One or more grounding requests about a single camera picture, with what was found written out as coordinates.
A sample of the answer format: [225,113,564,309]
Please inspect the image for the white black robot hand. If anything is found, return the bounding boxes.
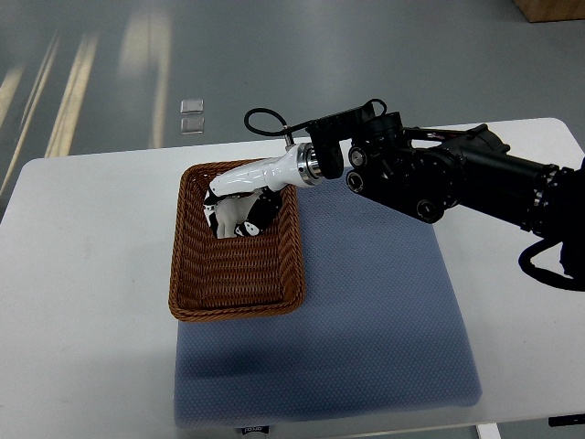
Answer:
[203,143,322,238]

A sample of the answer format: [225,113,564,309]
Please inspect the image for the white toy bear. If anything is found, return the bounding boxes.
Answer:
[215,195,260,239]

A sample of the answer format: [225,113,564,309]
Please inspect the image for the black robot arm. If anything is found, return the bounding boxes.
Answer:
[276,99,584,292]

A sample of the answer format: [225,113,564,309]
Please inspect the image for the brown wicker basket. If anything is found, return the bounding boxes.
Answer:
[168,161,306,322]

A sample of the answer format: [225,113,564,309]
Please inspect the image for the lower clear floor plate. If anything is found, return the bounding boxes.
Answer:
[180,116,205,135]

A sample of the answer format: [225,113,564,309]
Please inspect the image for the clear floor plate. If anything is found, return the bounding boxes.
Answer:
[180,116,205,135]
[180,98,204,114]

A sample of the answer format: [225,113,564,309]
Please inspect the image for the upper clear floor plate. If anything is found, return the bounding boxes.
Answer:
[180,98,204,114]

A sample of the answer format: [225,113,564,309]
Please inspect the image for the blue-grey fabric mat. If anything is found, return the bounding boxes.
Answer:
[175,179,482,428]

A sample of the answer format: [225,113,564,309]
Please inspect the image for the brown cardboard box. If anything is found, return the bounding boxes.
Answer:
[514,0,584,23]

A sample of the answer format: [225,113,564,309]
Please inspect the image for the black table control panel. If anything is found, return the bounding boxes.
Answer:
[548,413,585,428]

